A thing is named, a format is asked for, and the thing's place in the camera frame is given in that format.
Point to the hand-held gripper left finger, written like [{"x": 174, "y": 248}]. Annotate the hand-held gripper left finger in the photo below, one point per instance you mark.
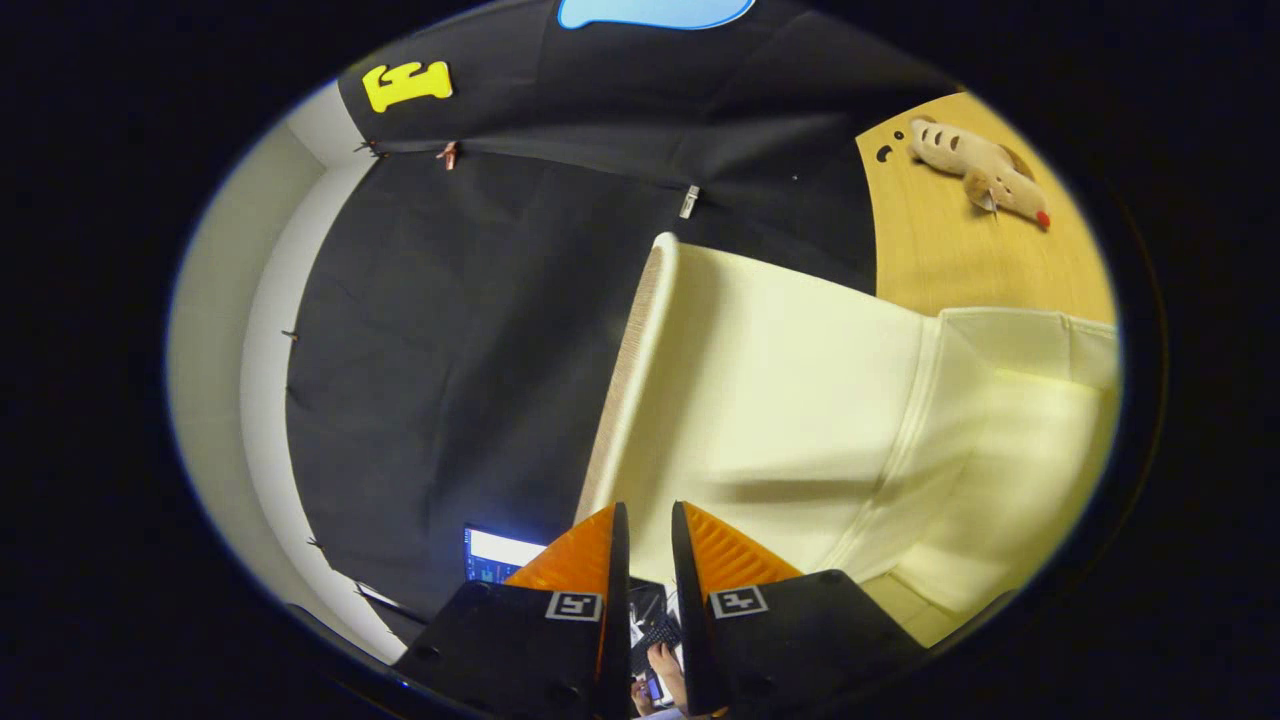
[{"x": 620, "y": 610}]

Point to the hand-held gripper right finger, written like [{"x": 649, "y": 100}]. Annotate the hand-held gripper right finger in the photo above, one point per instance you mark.
[{"x": 688, "y": 620}]

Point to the beige fabric storage box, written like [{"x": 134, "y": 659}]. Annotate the beige fabric storage box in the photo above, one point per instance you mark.
[{"x": 800, "y": 400}]

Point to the black keyboard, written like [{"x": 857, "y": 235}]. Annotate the black keyboard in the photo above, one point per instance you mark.
[{"x": 655, "y": 632}]

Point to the laptop screen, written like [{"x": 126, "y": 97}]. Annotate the laptop screen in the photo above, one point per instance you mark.
[{"x": 500, "y": 552}]

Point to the white clip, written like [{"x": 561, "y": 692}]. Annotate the white clip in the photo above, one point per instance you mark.
[{"x": 689, "y": 201}]

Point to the pink clothespin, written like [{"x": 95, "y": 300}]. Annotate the pink clothespin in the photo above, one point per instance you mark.
[{"x": 449, "y": 155}]

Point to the tan plush dog toy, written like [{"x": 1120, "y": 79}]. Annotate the tan plush dog toy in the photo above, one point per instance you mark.
[{"x": 985, "y": 175}]

